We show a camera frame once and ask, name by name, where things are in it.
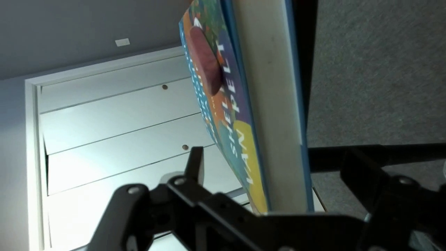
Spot white wardrobe doors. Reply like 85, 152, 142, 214
25, 48, 250, 251

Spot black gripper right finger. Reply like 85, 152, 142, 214
340, 150, 446, 251

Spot colourful blue hardcover book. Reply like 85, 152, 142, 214
178, 0, 314, 215

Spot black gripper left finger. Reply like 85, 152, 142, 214
86, 147, 261, 251

